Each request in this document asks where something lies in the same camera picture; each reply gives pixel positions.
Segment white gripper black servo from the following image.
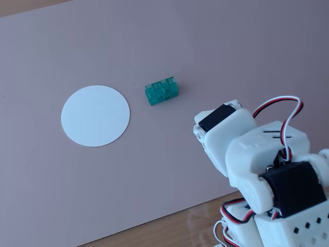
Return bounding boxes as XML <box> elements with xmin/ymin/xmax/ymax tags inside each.
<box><xmin>194</xmin><ymin>99</ymin><xmax>258</xmax><ymax>177</ymax></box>

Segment teal lego brick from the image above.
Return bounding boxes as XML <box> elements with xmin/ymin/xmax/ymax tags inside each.
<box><xmin>144</xmin><ymin>76</ymin><xmax>180</xmax><ymax>107</ymax></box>

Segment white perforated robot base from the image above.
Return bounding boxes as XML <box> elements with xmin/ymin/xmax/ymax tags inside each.
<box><xmin>215</xmin><ymin>200</ymin><xmax>329</xmax><ymax>247</ymax></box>

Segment white paper circle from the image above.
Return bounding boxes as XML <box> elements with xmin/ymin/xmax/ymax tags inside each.
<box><xmin>61</xmin><ymin>85</ymin><xmax>131</xmax><ymax>148</ymax></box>

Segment pink table mat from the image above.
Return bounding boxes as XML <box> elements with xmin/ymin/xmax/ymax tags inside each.
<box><xmin>0</xmin><ymin>0</ymin><xmax>329</xmax><ymax>247</ymax></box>

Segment red white black gripper cable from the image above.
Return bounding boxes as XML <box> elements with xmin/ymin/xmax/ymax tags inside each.
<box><xmin>252</xmin><ymin>96</ymin><xmax>304</xmax><ymax>162</ymax></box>

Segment red white black arm cable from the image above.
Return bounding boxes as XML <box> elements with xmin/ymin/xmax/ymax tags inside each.
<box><xmin>220</xmin><ymin>199</ymin><xmax>258</xmax><ymax>224</ymax></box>

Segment red white black base cable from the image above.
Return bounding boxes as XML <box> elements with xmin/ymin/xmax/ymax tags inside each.
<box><xmin>213</xmin><ymin>220</ymin><xmax>233</xmax><ymax>247</ymax></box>

